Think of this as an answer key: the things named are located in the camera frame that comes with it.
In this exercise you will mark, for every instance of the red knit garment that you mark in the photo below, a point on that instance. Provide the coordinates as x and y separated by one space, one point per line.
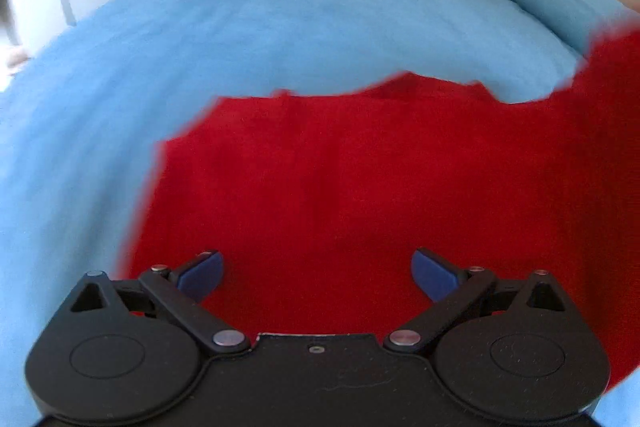
317 203

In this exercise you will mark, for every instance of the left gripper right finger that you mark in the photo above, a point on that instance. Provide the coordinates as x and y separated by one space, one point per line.
503 346

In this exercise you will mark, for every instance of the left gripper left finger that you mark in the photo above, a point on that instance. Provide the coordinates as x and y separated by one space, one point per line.
124 350

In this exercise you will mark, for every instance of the blue bed sheet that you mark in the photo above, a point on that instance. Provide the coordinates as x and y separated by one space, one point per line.
80 122

